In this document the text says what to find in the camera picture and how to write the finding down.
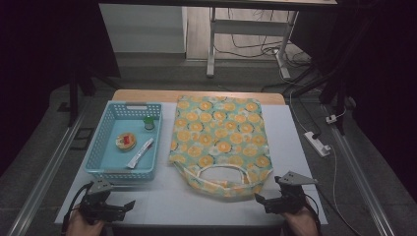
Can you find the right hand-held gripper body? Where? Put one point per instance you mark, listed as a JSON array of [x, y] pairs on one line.
[[288, 200]]

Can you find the small black floor plate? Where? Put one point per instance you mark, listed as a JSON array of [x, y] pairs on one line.
[[64, 107]]

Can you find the black plug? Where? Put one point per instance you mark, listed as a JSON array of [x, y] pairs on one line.
[[316, 135]]

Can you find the light blue perforated plastic basket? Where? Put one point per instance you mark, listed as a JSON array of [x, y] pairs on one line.
[[108, 160]]

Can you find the small white adapter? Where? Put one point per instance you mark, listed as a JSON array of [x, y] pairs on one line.
[[331, 119]]

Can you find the white power strip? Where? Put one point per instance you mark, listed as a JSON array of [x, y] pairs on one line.
[[317, 144]]

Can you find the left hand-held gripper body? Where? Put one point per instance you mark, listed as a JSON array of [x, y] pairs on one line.
[[95, 208]]

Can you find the white desk frame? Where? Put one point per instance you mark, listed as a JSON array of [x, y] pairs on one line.
[[249, 28]]

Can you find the small green capped bottle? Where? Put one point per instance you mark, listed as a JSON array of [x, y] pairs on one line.
[[149, 123]]

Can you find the white table mat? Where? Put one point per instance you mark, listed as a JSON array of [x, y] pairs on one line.
[[288, 137]]

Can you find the black stand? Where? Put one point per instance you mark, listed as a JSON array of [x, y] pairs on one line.
[[73, 98], [337, 88]]

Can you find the metal floor rail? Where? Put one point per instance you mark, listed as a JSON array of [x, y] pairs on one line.
[[360, 173], [46, 167]]

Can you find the person's right hand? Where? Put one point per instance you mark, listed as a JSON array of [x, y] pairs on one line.
[[303, 224]]

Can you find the round orange snack packet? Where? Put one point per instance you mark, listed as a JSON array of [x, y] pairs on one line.
[[126, 141]]

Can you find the orange slice print fabric bag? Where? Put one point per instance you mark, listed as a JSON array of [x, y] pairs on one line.
[[219, 131]]

